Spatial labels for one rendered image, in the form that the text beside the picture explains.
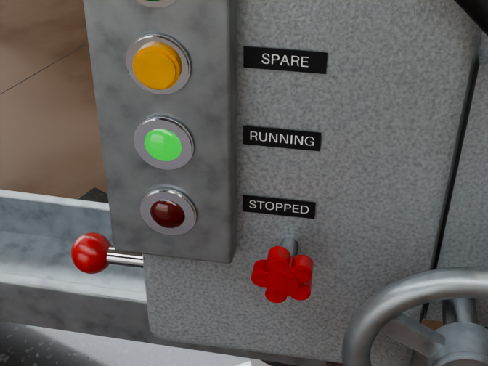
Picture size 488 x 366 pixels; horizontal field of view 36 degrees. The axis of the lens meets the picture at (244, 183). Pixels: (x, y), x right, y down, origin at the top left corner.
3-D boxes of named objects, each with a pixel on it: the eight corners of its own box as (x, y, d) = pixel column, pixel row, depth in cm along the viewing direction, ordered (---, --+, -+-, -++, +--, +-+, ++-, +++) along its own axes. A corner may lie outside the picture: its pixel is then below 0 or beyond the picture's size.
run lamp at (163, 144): (187, 155, 45) (186, 120, 44) (181, 168, 44) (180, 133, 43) (148, 151, 45) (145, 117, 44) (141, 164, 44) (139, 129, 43)
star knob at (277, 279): (314, 264, 51) (319, 219, 48) (308, 310, 47) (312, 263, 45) (259, 258, 51) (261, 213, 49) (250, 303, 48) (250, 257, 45)
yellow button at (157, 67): (184, 84, 42) (182, 41, 40) (179, 94, 41) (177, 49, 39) (139, 80, 42) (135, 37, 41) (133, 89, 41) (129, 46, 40)
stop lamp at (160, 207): (190, 221, 48) (189, 191, 47) (185, 235, 47) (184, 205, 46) (153, 217, 48) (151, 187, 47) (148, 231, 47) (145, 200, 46)
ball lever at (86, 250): (173, 263, 60) (171, 232, 58) (163, 291, 57) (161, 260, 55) (81, 253, 61) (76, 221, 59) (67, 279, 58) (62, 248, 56)
